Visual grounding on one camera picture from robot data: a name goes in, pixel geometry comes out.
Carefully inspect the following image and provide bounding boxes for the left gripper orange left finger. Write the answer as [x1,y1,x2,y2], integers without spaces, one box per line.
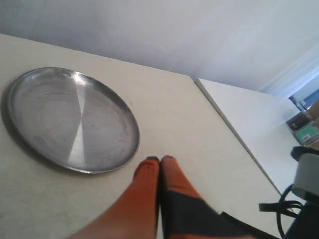
[69,156,160,239]

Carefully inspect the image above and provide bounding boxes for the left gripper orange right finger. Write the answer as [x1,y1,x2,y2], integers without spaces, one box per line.
[160,155,272,239]

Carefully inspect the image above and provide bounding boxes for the round metal plate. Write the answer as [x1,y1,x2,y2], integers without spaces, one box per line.
[6,67,140,174]

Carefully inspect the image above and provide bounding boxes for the adjacent white table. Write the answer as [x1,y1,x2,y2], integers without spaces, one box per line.
[195,79,299,193]

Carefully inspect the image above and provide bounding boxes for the green box in background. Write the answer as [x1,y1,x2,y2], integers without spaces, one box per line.
[286,100,319,146]

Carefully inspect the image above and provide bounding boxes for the white backdrop cloth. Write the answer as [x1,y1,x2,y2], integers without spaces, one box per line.
[0,0,319,95]

